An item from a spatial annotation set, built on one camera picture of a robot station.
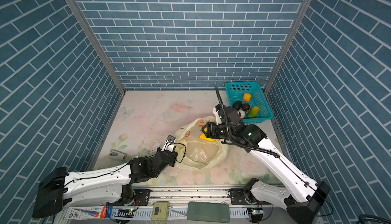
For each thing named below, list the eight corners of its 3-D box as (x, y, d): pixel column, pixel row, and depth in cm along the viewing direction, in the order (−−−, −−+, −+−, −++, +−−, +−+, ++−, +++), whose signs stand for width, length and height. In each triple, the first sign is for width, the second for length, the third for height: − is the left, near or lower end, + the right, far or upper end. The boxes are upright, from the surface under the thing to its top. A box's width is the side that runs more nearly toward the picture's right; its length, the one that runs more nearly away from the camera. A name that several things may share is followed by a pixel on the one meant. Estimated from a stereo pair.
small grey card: (109, 158, 89) (106, 156, 86) (113, 150, 92) (111, 148, 89) (123, 161, 87) (121, 159, 85) (127, 153, 90) (125, 151, 88)
